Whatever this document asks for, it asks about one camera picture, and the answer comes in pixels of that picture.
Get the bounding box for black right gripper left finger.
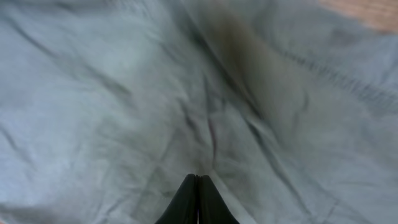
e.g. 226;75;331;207
155;174;198;224

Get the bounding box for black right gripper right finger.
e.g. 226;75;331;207
198;175;239;224

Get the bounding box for grey shorts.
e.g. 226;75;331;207
1;1;397;223

